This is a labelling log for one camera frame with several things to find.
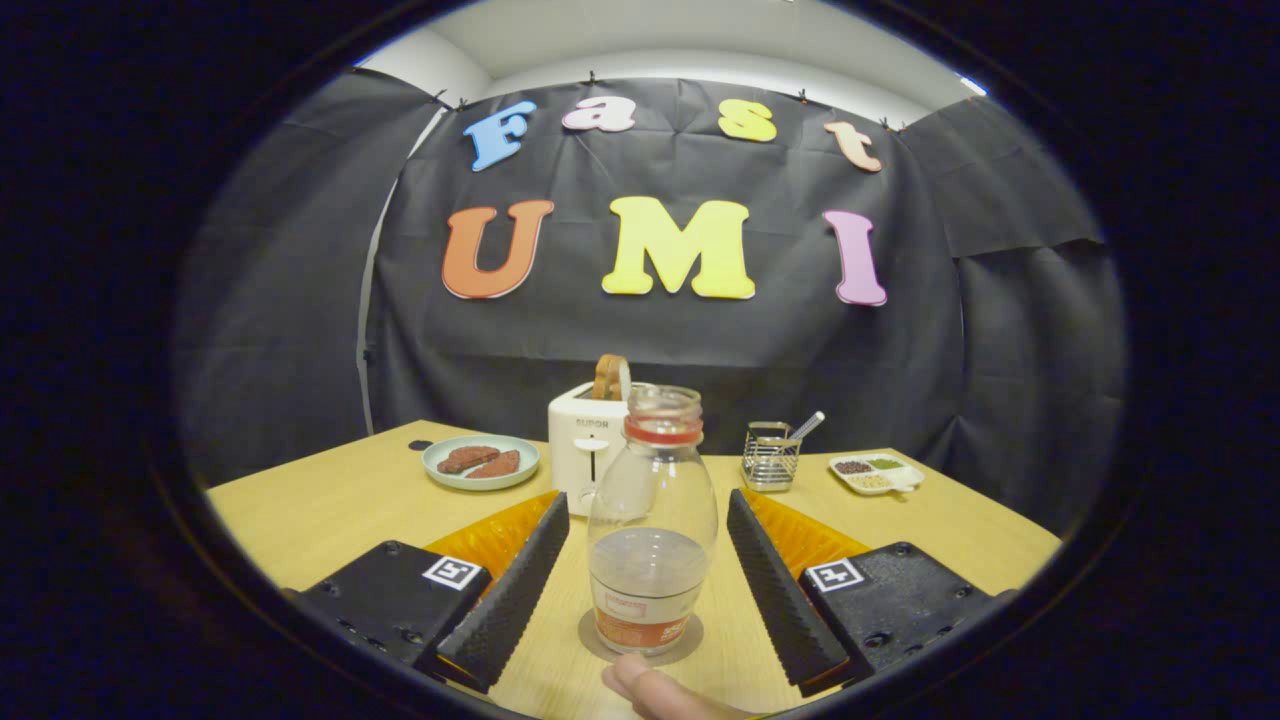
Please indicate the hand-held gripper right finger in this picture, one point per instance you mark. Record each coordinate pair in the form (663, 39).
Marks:
(780, 600)

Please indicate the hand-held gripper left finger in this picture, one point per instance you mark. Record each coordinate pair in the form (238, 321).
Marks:
(510, 600)

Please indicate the round brown coaster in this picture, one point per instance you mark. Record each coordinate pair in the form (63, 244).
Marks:
(588, 638)

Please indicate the clear juice bottle red label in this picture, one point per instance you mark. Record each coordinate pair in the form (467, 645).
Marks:
(650, 570)

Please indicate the pale green plate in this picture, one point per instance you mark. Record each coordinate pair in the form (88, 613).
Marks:
(480, 483)

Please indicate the brown meat piece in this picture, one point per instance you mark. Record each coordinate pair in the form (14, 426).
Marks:
(500, 466)
(465, 458)

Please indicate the white divided spice dish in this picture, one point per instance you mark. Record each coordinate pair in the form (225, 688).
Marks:
(875, 475)

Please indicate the white toaster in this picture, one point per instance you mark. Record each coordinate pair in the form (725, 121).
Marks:
(575, 440)

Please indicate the wooden table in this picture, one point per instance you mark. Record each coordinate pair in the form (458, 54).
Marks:
(330, 510)

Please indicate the brown bread slice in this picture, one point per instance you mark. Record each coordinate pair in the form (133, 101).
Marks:
(603, 378)

